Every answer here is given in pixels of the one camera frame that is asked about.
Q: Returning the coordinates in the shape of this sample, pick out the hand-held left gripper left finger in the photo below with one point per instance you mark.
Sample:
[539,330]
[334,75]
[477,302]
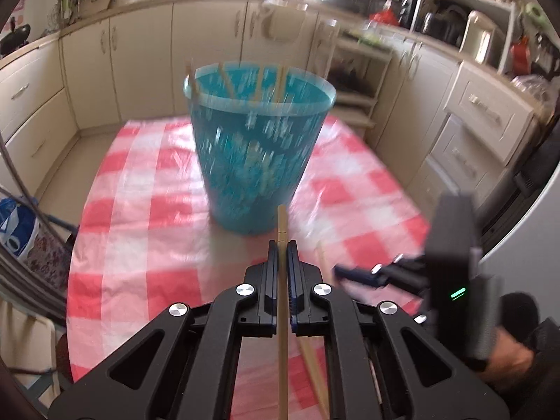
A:
[273,280]

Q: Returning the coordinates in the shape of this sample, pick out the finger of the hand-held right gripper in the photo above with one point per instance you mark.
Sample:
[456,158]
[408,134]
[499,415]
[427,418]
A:
[354,274]

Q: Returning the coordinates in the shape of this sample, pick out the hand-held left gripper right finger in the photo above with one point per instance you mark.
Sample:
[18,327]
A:
[294,284]

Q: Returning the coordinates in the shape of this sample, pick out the beige wooden chopstick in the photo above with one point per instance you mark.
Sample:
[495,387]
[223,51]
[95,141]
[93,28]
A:
[322,257]
[282,227]
[194,81]
[279,85]
[260,83]
[226,81]
[315,380]

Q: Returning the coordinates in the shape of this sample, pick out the teal perforated plastic basket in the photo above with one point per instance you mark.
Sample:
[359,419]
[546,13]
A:
[253,162]

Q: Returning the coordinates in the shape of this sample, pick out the person's right forearm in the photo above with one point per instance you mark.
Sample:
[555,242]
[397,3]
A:
[507,352]

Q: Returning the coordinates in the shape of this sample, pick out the cream cabinet with drawers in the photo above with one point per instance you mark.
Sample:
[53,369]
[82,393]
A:
[472,118]

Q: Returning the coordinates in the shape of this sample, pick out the pink checkered plastic tablecloth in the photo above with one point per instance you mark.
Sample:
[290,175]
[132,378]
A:
[144,227]

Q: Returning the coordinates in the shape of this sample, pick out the white shelf unit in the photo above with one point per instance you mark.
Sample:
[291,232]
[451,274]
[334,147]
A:
[358,78]

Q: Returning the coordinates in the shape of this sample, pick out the red container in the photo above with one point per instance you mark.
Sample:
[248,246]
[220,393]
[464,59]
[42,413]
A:
[521,57]

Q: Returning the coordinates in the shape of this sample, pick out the white kitchen appliance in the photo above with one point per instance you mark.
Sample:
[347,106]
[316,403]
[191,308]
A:
[477,37]

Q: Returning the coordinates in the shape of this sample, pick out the floral fabric bag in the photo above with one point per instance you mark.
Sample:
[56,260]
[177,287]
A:
[48,256]

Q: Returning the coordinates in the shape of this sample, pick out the metal counter shelf rack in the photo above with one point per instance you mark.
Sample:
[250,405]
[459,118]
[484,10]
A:
[463,8]

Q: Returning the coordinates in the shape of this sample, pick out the black microwave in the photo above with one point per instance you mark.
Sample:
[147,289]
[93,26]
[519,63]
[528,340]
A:
[391,6]

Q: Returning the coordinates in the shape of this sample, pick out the cream door cabinets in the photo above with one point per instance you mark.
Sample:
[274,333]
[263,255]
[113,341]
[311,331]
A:
[144,61]

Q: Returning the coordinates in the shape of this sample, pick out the cream plastic chair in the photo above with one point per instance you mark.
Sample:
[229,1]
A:
[26,341]

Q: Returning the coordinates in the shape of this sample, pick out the blue and white bag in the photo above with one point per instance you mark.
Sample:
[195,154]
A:
[15,227]

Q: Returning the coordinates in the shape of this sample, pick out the cream drawer cabinet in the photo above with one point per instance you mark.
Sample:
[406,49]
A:
[30,109]

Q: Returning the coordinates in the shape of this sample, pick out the black pan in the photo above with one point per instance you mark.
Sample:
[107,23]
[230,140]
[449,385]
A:
[15,39]

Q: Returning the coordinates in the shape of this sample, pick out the dark curved rail frame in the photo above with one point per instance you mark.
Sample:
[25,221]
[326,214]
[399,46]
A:
[30,284]

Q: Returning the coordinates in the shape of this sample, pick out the chrome tube frame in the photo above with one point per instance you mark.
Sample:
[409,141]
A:
[17,183]

